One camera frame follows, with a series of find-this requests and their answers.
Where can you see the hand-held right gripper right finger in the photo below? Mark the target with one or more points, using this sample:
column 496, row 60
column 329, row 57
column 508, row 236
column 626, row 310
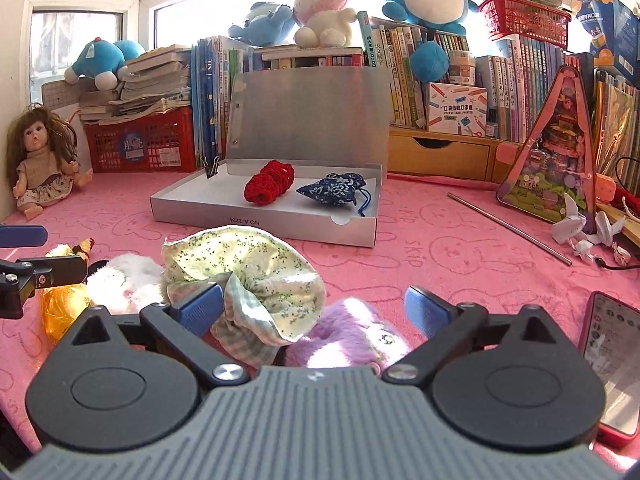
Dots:
column 425, row 312

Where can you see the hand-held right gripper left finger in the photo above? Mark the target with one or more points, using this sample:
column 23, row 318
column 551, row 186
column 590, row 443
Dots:
column 197, row 310

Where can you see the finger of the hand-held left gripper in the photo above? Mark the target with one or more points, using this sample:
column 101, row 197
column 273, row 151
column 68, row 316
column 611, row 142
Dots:
column 22, row 236
column 55, row 271

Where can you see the yellow floral cloth pouch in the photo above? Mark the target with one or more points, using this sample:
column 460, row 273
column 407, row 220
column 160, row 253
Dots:
column 250, row 270

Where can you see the grey cardboard box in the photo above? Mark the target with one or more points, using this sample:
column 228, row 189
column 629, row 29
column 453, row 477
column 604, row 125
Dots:
column 210, row 205

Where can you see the orange cellophane bag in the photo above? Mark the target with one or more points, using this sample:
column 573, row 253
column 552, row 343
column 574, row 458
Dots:
column 62, row 307

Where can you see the pink rabbit-print towel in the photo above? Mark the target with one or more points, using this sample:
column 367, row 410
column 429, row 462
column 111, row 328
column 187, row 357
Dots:
column 450, row 270

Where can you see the brown-haired doll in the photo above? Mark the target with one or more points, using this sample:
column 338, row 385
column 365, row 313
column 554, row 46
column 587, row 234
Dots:
column 39, row 170

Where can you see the white plush toy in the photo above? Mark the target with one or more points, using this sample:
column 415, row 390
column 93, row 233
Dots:
column 125, row 280

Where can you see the purple plush pouch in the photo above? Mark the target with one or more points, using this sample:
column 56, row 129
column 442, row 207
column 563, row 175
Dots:
column 350, row 330

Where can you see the metal rod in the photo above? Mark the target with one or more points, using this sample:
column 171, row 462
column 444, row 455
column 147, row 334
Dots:
column 510, row 227

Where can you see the black binder clip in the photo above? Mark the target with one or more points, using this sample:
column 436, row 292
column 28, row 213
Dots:
column 212, row 167

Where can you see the white grid board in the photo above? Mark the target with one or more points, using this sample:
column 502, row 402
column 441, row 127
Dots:
column 57, row 95

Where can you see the red crocheted pouch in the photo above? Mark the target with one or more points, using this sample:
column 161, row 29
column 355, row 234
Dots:
column 267, row 182

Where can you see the red plastic crate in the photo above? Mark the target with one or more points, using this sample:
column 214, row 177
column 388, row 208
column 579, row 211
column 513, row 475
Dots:
column 150, row 142

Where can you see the wooden shelf with drawer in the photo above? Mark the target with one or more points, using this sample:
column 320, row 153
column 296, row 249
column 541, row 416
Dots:
column 440, row 152

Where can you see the white folded paper figures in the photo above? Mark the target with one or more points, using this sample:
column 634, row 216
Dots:
column 570, row 227

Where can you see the blue cat plush toy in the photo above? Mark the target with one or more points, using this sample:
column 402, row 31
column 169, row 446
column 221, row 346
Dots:
column 95, row 60

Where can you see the smartphone in pink case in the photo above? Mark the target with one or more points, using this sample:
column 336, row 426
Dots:
column 612, row 360

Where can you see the pink triangular toy package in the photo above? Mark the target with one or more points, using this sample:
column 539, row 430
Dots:
column 555, row 160

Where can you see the pile of worn books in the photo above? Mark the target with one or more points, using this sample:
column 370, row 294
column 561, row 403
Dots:
column 150, row 80

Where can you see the white printed carton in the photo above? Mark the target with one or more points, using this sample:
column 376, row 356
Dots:
column 456, row 107

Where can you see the row of blue books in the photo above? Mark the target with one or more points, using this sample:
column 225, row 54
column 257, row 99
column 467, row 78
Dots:
column 210, row 95

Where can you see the small white jar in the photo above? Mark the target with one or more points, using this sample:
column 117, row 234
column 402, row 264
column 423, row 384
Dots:
column 461, row 67

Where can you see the row of upright books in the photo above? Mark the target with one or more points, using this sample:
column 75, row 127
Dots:
column 525, row 80

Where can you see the row of colourful thin books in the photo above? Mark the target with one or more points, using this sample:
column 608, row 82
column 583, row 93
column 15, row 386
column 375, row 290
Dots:
column 617, row 125

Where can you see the flat stack of books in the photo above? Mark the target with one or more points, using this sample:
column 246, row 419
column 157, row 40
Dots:
column 312, row 56

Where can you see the blue elephant plush toy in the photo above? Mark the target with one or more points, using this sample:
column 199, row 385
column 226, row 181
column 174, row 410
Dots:
column 262, row 22

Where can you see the red plastic basket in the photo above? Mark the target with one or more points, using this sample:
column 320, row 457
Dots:
column 525, row 20

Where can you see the pink rabbit plush toy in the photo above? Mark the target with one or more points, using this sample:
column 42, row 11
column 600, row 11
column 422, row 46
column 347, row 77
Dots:
column 320, row 5

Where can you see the blue cardboard box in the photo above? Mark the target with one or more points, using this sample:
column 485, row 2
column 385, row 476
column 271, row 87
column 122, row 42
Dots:
column 612, row 30

